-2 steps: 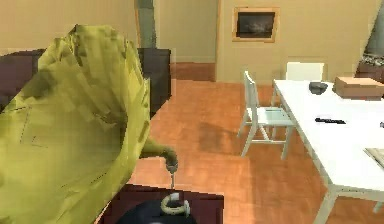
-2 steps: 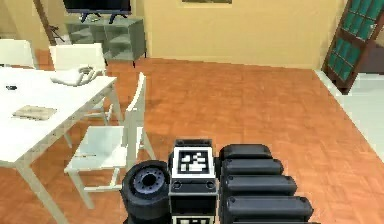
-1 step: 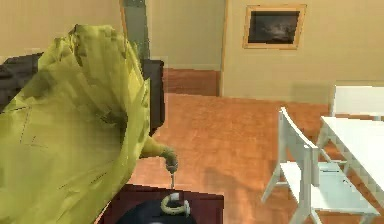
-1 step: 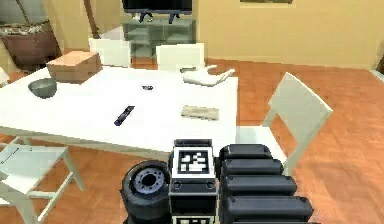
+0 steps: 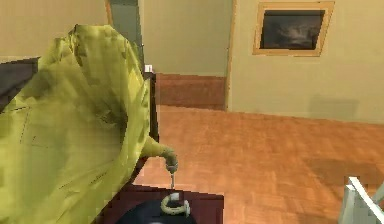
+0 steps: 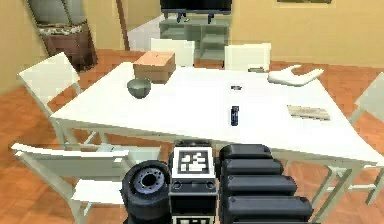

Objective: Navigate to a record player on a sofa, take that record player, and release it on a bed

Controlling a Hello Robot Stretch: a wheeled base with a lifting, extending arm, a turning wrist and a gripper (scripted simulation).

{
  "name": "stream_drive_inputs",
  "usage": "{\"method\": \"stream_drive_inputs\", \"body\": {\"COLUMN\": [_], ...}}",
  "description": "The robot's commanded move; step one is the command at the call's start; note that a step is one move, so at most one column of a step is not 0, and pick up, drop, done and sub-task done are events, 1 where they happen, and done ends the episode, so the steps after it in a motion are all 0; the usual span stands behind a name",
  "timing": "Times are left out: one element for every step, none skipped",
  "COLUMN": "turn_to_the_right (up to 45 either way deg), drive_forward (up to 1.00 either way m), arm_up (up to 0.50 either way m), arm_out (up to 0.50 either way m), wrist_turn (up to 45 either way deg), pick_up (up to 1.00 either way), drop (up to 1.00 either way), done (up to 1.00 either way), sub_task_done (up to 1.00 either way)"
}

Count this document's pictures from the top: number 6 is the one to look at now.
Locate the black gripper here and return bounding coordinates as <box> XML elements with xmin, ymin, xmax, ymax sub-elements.
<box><xmin>120</xmin><ymin>160</ymin><xmax>172</xmax><ymax>224</ymax></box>

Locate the white chair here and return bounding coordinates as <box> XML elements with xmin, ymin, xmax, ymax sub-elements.
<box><xmin>223</xmin><ymin>42</ymin><xmax>272</xmax><ymax>73</ymax></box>
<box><xmin>17</xmin><ymin>51</ymin><xmax>111</xmax><ymax>151</ymax></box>
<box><xmin>10</xmin><ymin>142</ymin><xmax>162</xmax><ymax>224</ymax></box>
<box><xmin>149</xmin><ymin>37</ymin><xmax>196</xmax><ymax>68</ymax></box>
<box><xmin>347</xmin><ymin>71</ymin><xmax>384</xmax><ymax>127</ymax></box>

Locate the white dining table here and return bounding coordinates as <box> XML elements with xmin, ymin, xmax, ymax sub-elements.
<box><xmin>49</xmin><ymin>61</ymin><xmax>384</xmax><ymax>224</ymax></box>

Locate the grey metal bowl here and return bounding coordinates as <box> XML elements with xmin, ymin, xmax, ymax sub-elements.
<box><xmin>126</xmin><ymin>78</ymin><xmax>152</xmax><ymax>100</ymax></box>

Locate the dark blue remote control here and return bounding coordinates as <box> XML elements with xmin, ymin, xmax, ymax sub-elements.
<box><xmin>230</xmin><ymin>105</ymin><xmax>241</xmax><ymax>127</ymax></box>

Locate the brown cardboard box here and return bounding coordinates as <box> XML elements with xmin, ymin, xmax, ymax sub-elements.
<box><xmin>132</xmin><ymin>50</ymin><xmax>177</xmax><ymax>85</ymax></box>

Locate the pale green shelf unit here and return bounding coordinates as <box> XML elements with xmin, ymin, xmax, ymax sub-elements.
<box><xmin>158</xmin><ymin>17</ymin><xmax>232</xmax><ymax>63</ymax></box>

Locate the dark brown plant pot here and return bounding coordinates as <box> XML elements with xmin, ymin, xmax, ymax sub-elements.
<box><xmin>27</xmin><ymin>0</ymin><xmax>99</xmax><ymax>73</ymax></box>

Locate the white folded cloth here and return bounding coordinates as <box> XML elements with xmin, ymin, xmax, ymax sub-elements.
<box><xmin>267</xmin><ymin>64</ymin><xmax>325</xmax><ymax>87</ymax></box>

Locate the black television set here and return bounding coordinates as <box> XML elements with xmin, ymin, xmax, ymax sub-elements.
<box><xmin>159</xmin><ymin>0</ymin><xmax>233</xmax><ymax>24</ymax></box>

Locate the framed wall picture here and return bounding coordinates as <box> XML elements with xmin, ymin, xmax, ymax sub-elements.
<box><xmin>276</xmin><ymin>0</ymin><xmax>333</xmax><ymax>5</ymax></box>

